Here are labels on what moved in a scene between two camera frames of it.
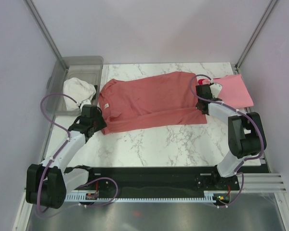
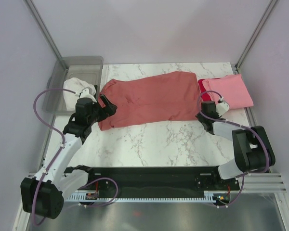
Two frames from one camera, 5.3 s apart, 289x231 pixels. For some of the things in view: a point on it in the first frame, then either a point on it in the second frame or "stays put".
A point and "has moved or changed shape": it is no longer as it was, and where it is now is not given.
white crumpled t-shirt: x=80 y=90 stays put
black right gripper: x=196 y=106 -> x=199 y=116
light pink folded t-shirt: x=234 y=93 stays put
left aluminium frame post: x=47 y=32 stays put
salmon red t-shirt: x=155 y=100 has moved or changed shape
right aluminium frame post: x=270 y=6 stays put
